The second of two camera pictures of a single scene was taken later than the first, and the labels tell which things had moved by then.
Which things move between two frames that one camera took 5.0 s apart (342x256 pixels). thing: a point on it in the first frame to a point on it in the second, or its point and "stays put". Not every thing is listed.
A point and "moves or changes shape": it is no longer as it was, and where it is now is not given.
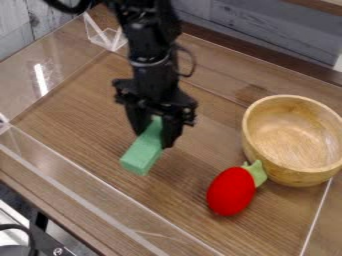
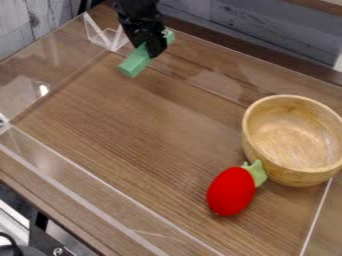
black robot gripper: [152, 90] to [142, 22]
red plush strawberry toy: [231, 188] stays put
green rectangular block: [144, 151] moves or changes shape
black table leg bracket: [43, 244] stays put
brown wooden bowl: [291, 133] stays put
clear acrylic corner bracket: [108, 38] stays put
